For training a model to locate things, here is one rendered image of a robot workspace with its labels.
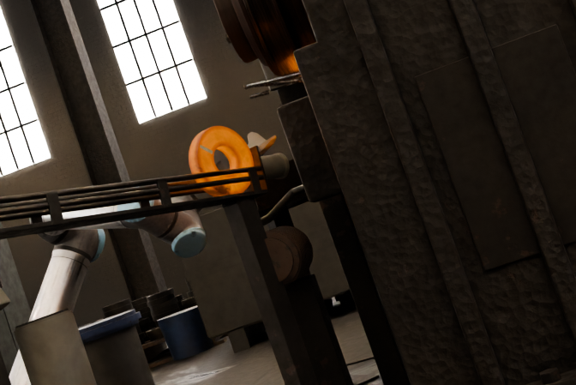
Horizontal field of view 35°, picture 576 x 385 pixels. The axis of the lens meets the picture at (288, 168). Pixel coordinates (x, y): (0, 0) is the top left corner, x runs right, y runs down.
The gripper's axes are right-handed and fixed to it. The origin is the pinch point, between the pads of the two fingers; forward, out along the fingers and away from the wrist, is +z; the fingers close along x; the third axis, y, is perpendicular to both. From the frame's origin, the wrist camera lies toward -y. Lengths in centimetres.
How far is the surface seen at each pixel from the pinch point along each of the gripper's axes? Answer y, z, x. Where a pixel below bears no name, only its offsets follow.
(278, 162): -9.2, 2.1, -33.8
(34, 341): -12, -53, -69
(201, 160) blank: -1, -8, -50
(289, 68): 11.1, 15.5, -7.7
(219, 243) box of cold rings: 8, -84, 233
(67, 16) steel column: 321, -170, 642
